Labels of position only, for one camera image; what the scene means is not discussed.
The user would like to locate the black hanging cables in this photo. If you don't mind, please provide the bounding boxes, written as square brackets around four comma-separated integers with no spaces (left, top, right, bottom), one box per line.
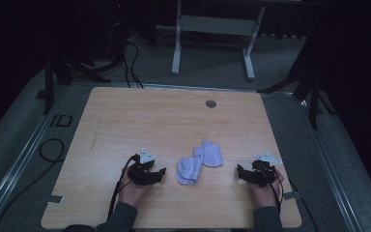
[120,35,145,89]

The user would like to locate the light purple sock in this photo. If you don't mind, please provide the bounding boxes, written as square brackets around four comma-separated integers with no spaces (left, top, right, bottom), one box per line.
[192,139,224,168]
[176,156,205,186]

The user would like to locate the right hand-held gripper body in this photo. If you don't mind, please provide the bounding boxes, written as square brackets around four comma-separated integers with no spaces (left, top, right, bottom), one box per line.
[244,152,283,189]

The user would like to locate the black floor cable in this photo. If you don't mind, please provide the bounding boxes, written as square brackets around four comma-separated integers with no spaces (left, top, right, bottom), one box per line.
[286,178,320,232]
[0,138,66,232]

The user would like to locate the person's right hand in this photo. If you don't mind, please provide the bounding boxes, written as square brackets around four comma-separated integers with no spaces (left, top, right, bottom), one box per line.
[248,168,285,208]

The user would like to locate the black tripod stand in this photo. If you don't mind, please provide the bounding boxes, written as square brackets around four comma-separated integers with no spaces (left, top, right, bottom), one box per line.
[36,47,125,116]
[258,38,337,131]

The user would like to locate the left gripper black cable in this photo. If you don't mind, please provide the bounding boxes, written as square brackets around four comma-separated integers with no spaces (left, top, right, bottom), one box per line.
[106,154,141,220]

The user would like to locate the person's left hand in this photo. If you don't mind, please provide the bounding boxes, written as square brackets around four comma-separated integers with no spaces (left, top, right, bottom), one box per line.
[118,167,152,208]

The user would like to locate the metal floor rail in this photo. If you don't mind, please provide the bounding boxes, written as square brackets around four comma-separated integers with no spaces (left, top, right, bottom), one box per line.
[0,85,73,232]
[298,96,365,232]

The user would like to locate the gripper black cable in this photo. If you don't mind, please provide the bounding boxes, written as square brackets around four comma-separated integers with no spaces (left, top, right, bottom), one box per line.
[259,167,285,215]
[106,154,141,220]

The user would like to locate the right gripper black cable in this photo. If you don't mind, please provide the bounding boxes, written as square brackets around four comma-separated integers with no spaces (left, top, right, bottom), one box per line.
[259,167,285,215]

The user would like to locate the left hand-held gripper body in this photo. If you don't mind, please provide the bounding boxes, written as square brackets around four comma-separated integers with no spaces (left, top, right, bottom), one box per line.
[128,148,160,187]

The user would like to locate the white metal desk frame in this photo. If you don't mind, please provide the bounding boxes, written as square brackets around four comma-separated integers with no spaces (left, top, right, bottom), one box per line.
[171,0,267,81]

